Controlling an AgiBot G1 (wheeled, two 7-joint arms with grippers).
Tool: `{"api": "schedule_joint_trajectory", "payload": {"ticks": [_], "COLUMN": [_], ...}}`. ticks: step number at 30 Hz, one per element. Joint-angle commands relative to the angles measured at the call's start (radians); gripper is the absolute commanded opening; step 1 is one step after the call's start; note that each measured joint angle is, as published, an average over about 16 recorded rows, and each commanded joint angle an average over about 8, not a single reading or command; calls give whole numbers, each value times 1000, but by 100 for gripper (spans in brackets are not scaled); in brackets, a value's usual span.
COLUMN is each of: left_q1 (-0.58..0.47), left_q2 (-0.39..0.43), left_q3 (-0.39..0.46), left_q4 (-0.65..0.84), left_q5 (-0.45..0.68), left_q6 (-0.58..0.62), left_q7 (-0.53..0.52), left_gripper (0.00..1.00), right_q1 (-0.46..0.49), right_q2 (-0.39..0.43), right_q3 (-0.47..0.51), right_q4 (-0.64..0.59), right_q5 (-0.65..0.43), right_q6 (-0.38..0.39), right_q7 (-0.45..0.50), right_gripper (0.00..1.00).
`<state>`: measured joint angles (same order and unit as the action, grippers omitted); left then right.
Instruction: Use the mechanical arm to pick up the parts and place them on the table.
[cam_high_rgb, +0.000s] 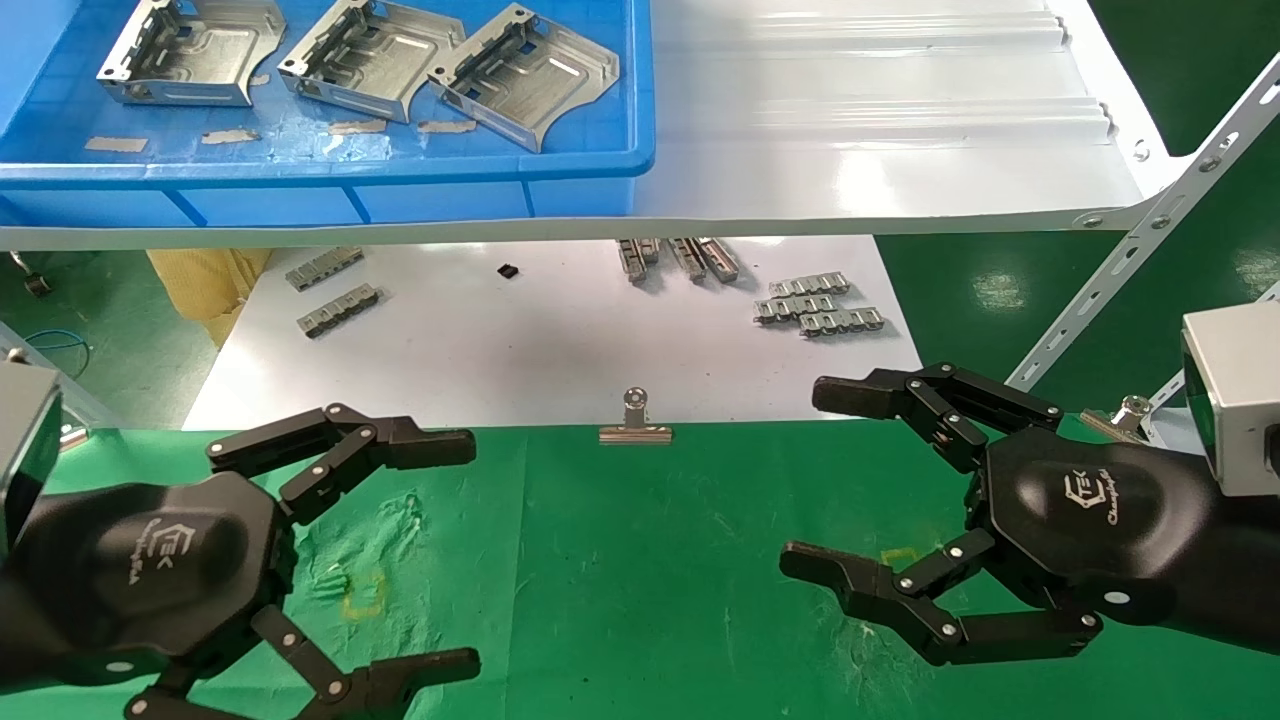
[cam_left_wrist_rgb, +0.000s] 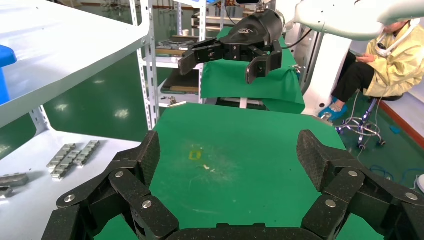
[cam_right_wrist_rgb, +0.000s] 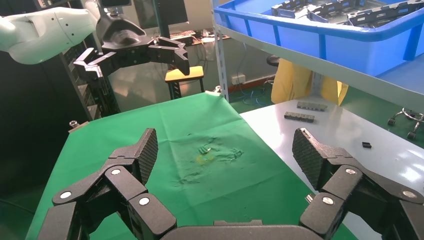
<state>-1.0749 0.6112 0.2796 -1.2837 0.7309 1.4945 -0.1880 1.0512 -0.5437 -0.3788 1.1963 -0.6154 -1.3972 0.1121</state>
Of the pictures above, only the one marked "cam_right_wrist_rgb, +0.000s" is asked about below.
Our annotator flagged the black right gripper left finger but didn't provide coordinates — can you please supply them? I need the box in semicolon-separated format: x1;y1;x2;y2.
37;128;177;240

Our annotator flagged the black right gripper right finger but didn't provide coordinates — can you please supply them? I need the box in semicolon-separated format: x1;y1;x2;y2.
292;128;424;240

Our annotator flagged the glossy black left gripper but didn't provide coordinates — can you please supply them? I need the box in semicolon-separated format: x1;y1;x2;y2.
73;14;191;81

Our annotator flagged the yellow top stool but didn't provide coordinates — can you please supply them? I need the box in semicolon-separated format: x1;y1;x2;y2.
164;65;206;101

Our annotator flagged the black equipment rack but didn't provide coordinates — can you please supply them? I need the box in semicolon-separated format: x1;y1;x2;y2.
58;33;121;121

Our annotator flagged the black monitor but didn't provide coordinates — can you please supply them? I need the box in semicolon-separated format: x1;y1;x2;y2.
132;0;190;39

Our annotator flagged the green table cloth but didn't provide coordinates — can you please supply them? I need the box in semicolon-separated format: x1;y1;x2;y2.
24;91;359;240

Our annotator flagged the cluttered wooden desk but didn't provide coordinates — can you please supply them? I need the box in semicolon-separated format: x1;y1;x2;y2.
168;29;231;47

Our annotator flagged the yellow plastic bag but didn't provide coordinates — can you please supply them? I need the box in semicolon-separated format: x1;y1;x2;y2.
270;58;350;107

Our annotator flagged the black round stool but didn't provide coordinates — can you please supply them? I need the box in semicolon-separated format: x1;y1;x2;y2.
266;54;281;68

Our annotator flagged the castor chair base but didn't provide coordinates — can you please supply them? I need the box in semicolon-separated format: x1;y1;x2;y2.
386;107;424;141

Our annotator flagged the blue plastic bin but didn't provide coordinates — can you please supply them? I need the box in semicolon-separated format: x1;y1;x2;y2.
213;0;424;78

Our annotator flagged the metal chain link strip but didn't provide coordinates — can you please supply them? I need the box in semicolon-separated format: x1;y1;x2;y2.
283;111;316;124
296;100;329;113

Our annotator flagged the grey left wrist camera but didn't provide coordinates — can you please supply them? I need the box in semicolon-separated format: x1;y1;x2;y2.
98;0;133;17

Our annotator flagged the blue floor cable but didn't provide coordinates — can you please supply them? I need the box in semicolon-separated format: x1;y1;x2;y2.
236;86;276;108

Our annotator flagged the perforated white shelf post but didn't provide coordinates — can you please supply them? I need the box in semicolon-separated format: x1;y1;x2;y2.
211;0;230;102

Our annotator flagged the white wall socket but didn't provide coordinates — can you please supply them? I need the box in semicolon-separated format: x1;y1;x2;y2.
230;73;247;86

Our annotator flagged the stamped sheet metal bracket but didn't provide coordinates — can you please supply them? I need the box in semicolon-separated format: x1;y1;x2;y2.
270;0;320;19
307;0;363;25
347;0;424;28

